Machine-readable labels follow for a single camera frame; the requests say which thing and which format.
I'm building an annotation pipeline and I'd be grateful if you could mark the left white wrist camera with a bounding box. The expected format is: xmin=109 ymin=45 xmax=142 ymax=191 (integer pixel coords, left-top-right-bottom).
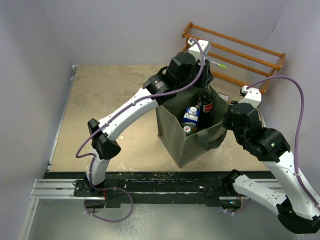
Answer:
xmin=187 ymin=38 xmax=211 ymax=61

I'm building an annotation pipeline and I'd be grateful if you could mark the green bottle white cap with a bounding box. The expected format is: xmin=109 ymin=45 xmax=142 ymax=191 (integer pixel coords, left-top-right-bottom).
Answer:
xmin=183 ymin=125 xmax=198 ymax=136

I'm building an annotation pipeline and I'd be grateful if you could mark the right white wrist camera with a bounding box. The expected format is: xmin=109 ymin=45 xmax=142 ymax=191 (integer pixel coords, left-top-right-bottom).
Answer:
xmin=239 ymin=85 xmax=262 ymax=108

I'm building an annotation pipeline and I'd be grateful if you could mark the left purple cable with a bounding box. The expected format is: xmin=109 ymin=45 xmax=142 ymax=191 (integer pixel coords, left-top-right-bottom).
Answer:
xmin=75 ymin=37 xmax=208 ymax=222

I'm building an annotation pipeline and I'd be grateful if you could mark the small red white packet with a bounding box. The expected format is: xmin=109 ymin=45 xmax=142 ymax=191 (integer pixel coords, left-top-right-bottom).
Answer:
xmin=218 ymin=92 xmax=229 ymax=102

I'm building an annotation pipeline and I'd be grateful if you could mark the wooden shelf rack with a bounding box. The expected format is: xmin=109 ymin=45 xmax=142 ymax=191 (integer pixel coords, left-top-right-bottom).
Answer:
xmin=182 ymin=22 xmax=286 ymax=87

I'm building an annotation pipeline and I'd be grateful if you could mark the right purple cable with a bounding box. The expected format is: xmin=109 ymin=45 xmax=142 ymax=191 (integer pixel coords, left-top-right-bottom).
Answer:
xmin=222 ymin=75 xmax=320 ymax=216

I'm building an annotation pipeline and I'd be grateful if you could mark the blue white beverage carton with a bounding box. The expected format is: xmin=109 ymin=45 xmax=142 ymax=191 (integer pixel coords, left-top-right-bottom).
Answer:
xmin=181 ymin=106 xmax=200 ymax=128

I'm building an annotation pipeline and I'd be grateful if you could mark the purple cable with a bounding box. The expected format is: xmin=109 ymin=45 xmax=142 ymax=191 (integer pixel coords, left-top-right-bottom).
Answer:
xmin=75 ymin=37 xmax=208 ymax=222
xmin=222 ymin=75 xmax=320 ymax=216

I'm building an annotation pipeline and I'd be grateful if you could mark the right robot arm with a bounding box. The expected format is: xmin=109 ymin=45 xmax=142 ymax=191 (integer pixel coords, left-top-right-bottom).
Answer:
xmin=222 ymin=103 xmax=320 ymax=234

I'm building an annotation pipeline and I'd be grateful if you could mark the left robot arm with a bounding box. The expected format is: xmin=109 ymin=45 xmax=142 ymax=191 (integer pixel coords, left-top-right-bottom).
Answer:
xmin=85 ymin=51 xmax=213 ymax=196

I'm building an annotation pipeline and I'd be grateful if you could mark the green canvas bag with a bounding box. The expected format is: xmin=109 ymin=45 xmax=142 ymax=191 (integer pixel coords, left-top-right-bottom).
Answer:
xmin=155 ymin=85 xmax=229 ymax=168

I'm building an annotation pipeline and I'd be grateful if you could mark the green marker pen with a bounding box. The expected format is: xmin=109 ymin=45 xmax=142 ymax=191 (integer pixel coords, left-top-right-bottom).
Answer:
xmin=209 ymin=60 xmax=226 ymax=69

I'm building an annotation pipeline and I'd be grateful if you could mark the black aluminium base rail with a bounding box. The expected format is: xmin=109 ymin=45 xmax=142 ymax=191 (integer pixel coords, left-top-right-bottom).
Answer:
xmin=29 ymin=171 xmax=287 ymax=208

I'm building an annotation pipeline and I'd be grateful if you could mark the glass cola bottle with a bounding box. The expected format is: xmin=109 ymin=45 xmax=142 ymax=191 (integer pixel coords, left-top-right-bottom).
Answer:
xmin=198 ymin=91 xmax=214 ymax=129

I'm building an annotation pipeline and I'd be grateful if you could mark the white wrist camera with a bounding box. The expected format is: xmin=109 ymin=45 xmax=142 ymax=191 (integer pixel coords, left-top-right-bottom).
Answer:
xmin=239 ymin=85 xmax=262 ymax=108
xmin=187 ymin=38 xmax=211 ymax=61

